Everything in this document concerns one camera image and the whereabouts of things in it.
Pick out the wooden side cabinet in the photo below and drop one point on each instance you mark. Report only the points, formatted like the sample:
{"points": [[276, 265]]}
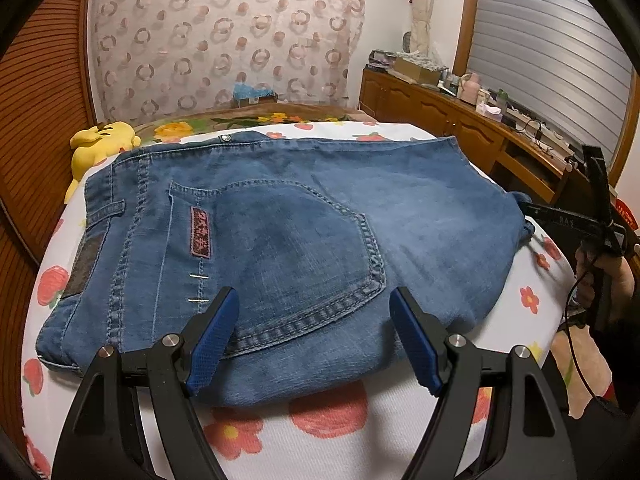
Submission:
{"points": [[450, 120]]}

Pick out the person's dark clothing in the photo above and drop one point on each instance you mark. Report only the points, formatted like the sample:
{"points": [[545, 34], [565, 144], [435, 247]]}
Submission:
{"points": [[600, 430]]}

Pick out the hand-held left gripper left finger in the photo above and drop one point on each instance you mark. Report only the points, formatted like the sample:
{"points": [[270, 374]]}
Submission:
{"points": [[212, 340]]}

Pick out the circle patterned sheer curtain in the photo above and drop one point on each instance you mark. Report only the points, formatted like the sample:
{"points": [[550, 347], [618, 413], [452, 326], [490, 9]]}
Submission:
{"points": [[225, 35]]}

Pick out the grey window blind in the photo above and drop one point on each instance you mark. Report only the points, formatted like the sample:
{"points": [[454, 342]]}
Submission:
{"points": [[540, 35]]}

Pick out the floral plush blanket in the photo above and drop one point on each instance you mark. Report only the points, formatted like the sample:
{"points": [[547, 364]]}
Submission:
{"points": [[225, 120]]}

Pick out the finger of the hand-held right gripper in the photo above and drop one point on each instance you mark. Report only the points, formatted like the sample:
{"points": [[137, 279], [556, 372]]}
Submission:
{"points": [[597, 185], [565, 220]]}

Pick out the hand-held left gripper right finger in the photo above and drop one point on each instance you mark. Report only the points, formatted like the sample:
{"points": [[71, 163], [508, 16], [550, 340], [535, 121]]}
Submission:
{"points": [[415, 345]]}

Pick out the pink kettle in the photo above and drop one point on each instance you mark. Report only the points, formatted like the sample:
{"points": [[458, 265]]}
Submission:
{"points": [[470, 87]]}

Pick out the cream lace window curtain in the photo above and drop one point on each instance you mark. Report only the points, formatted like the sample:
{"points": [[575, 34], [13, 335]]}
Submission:
{"points": [[420, 10]]}

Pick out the white power strip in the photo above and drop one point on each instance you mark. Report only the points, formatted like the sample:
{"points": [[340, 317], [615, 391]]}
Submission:
{"points": [[542, 127]]}

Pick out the yellow plush toy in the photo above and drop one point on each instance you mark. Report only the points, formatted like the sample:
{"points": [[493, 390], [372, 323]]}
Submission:
{"points": [[100, 145]]}

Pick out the person's right forearm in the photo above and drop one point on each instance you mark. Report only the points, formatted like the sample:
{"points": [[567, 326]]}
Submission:
{"points": [[625, 290]]}

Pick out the cardboard box with blue cloth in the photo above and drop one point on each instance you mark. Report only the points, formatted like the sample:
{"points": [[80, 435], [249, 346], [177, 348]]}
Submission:
{"points": [[255, 95]]}

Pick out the pink tissue box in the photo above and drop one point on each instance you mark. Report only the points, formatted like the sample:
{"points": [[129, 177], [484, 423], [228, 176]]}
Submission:
{"points": [[489, 111]]}

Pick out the cardboard box with patterned cloth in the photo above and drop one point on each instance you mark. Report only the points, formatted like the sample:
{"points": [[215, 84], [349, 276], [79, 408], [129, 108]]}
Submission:
{"points": [[417, 70]]}

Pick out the blue denim pants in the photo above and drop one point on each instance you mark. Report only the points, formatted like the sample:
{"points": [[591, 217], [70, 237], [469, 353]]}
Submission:
{"points": [[300, 240]]}

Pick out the person's right hand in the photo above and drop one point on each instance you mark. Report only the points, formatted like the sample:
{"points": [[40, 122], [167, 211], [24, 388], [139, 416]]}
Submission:
{"points": [[584, 275]]}

